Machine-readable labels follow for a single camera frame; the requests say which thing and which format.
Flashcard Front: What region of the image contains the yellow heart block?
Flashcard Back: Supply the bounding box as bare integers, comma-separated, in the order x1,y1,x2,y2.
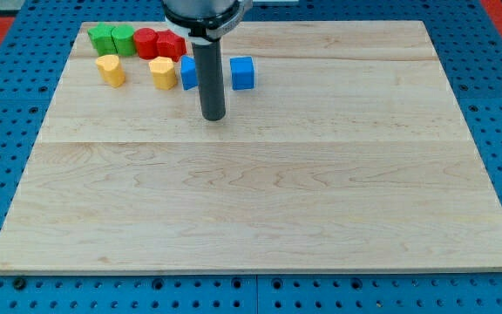
95,54,126,88

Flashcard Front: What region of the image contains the blue cube block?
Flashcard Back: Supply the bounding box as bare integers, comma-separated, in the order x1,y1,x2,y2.
230,56,254,91

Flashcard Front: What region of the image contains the blue block behind rod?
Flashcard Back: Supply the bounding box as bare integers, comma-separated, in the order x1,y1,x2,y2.
180,55,198,90

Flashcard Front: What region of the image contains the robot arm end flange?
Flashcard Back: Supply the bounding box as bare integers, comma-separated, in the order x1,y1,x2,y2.
161,0,253,45

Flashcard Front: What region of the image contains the yellow pentagon block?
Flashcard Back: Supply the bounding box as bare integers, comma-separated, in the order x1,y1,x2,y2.
148,57,178,90

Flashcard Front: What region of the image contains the wooden board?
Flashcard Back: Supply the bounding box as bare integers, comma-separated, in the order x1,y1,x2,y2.
0,21,502,276

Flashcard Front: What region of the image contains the red cylinder block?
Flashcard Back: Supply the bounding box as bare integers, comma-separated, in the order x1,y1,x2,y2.
133,28,159,59

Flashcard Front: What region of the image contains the green star block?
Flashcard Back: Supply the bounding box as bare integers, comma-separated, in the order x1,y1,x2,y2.
87,23,117,56

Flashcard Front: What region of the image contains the green cylinder block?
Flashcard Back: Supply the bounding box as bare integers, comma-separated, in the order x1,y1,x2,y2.
112,24,137,57

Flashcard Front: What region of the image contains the red star block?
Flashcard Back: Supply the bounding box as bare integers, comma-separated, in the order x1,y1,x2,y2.
156,30,187,63

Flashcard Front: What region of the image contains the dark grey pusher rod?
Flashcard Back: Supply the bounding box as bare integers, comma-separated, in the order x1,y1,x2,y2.
192,41,226,121

